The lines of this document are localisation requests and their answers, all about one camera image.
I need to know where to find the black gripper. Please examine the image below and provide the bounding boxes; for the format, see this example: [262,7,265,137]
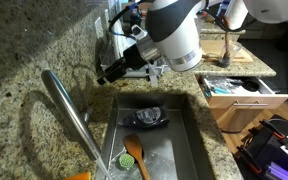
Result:
[96,44,149,86]

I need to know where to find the steel faucet handle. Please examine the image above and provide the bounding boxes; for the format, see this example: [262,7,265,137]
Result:
[78,92,95,126]

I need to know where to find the white dish rack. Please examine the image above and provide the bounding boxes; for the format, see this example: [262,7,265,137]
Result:
[98,39,172,79]

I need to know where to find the white plate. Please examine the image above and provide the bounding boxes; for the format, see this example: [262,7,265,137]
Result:
[112,19,132,54]

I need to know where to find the dark blue bowl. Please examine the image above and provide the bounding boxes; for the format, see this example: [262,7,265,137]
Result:
[118,106,170,130]

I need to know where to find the steel faucet spout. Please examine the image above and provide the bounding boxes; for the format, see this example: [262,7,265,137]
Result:
[39,69,102,162]

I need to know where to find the black bottle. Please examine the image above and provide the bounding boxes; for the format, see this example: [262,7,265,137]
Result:
[129,11,142,28]

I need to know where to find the wooden spatula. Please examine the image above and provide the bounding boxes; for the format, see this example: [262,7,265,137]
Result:
[122,133,152,180]

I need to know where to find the stainless steel sink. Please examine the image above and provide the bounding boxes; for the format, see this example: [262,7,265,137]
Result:
[95,92,215,180]

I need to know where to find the wooden cutting board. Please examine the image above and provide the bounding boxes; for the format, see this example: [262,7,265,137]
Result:
[199,39,254,63]

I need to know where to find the orange object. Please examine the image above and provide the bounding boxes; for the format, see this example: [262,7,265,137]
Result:
[63,171,92,180]

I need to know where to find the clear glass jar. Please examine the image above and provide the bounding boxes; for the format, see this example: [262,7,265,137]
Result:
[217,41,243,69]

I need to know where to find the wooden drawer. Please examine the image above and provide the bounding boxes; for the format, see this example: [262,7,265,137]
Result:
[197,74,288,133]

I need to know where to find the black round lid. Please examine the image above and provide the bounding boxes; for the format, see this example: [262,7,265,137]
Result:
[242,79,260,93]

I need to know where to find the white wall outlet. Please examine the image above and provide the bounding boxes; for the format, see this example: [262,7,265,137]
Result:
[94,16,104,39]

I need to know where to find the teal handled tool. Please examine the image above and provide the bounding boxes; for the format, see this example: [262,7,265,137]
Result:
[205,84,232,96]

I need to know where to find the wooden handled brush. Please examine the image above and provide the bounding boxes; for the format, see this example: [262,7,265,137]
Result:
[221,15,232,62]

